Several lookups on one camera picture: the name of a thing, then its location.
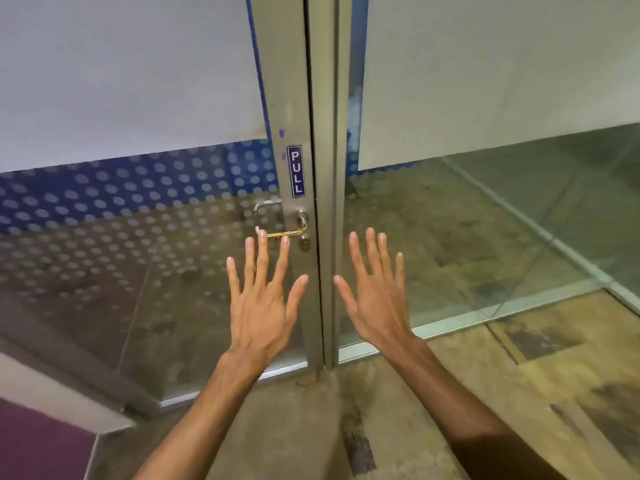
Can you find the person's left forearm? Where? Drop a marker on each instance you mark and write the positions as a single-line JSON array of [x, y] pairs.
[[200, 419]]

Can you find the person's right little finger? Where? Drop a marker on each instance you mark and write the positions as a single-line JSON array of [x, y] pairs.
[[399, 274]]

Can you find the blue door label sticker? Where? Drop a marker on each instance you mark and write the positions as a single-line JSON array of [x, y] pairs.
[[295, 171]]

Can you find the person's left hand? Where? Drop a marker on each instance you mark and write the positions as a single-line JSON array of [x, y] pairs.
[[257, 314]]

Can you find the person's right forearm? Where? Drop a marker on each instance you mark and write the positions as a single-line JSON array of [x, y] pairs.
[[450, 409]]

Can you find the glass door with dotted film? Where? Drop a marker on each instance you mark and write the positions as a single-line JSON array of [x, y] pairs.
[[150, 194]]

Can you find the person's left little finger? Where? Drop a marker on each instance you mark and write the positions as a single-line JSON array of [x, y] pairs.
[[233, 279]]

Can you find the person's right thumb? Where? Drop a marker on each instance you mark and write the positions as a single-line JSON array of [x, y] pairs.
[[346, 297]]

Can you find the door lock cylinder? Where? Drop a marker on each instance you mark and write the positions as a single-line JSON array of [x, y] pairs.
[[304, 243]]

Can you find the fixed glass panel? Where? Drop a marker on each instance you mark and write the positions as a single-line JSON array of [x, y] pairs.
[[475, 169]]

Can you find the person's left thumb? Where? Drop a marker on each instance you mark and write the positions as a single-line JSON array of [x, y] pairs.
[[297, 297]]

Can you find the person's right middle finger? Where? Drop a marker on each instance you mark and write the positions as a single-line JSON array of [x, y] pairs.
[[374, 254]]

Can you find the person's left middle finger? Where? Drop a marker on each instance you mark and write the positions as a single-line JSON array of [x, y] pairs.
[[261, 257]]

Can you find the person's right hand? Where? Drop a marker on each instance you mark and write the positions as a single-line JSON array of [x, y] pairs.
[[377, 304]]

